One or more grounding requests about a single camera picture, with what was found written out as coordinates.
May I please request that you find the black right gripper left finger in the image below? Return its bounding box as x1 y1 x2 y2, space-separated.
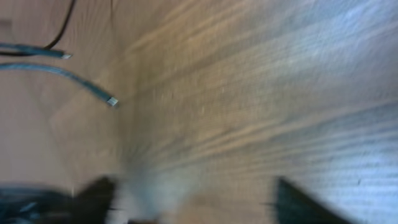
0 175 119 224

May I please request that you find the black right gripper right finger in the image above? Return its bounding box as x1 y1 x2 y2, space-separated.
267 176 353 224

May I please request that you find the black cable bundle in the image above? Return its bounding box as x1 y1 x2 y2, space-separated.
0 0 121 110

